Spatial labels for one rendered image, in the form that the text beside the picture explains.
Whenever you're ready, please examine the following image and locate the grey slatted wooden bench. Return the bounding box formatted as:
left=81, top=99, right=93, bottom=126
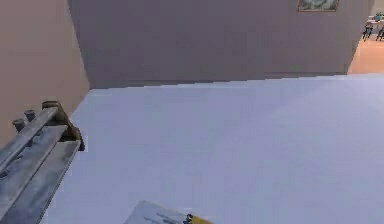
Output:
left=0, top=100, right=86, bottom=224

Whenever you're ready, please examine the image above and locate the dark chair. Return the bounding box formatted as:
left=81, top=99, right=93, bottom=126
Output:
left=361, top=21, right=375, bottom=42

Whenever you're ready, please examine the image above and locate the framed wall picture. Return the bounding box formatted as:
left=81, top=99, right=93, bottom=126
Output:
left=296, top=0, right=341, bottom=13

